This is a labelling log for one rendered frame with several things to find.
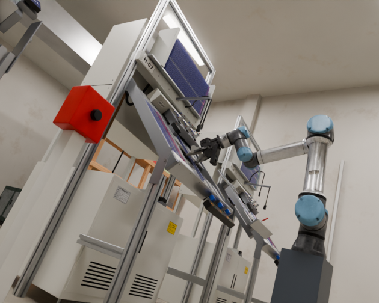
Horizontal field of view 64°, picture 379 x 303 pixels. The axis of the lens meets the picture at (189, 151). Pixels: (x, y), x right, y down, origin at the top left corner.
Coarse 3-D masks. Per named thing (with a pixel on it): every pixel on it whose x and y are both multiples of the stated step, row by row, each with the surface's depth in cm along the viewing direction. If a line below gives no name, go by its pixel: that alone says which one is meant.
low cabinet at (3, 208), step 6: (6, 186) 684; (6, 192) 667; (12, 192) 650; (18, 192) 633; (0, 198) 668; (6, 198) 652; (12, 198) 635; (0, 204) 654; (6, 204) 637; (12, 204) 622; (0, 210) 640; (6, 210) 624; (0, 216) 627; (6, 216) 611; (0, 222) 623
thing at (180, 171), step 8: (176, 168) 132; (184, 168) 134; (176, 176) 136; (184, 176) 138; (192, 176) 140; (184, 184) 142; (192, 184) 144; (200, 184) 147; (200, 192) 152; (208, 192) 155; (216, 200) 163; (224, 208) 173
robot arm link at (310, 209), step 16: (320, 128) 140; (320, 144) 140; (320, 160) 136; (304, 176) 139; (320, 176) 133; (304, 192) 131; (320, 192) 130; (304, 208) 127; (320, 208) 124; (304, 224) 128; (320, 224) 128
